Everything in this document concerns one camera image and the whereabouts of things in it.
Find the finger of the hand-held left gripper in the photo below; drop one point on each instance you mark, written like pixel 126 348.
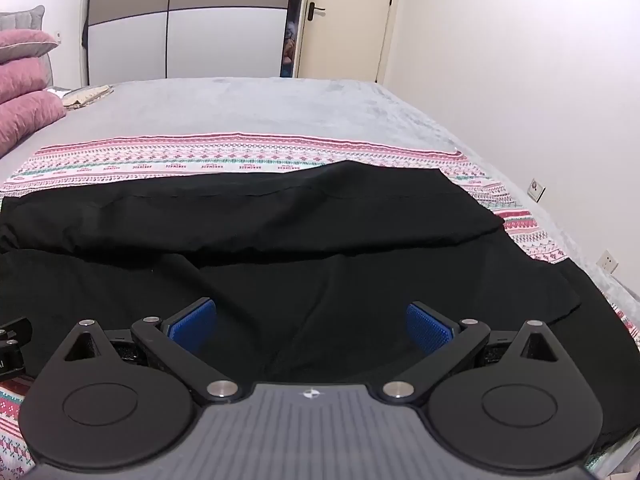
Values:
pixel 20 329

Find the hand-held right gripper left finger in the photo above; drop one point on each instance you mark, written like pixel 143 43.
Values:
pixel 192 325

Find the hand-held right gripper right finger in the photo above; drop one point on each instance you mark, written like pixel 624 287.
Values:
pixel 430 327

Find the black pants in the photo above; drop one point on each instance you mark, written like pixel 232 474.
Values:
pixel 280 240

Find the patterned pink white blanket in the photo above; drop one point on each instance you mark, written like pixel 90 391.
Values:
pixel 200 157

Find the grey bed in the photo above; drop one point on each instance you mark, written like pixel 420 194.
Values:
pixel 280 105

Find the beige folded cloth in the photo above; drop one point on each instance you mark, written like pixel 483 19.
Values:
pixel 87 95

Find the pink pillow with grey edge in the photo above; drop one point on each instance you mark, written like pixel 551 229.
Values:
pixel 25 42

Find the white and brown wardrobe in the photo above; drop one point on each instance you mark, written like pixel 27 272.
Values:
pixel 190 25

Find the narrow cluttered shelf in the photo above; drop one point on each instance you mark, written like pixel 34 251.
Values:
pixel 290 40

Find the cream door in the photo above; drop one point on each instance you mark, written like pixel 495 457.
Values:
pixel 345 25

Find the white wall socket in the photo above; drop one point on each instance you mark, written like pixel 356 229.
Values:
pixel 608 261
pixel 536 190

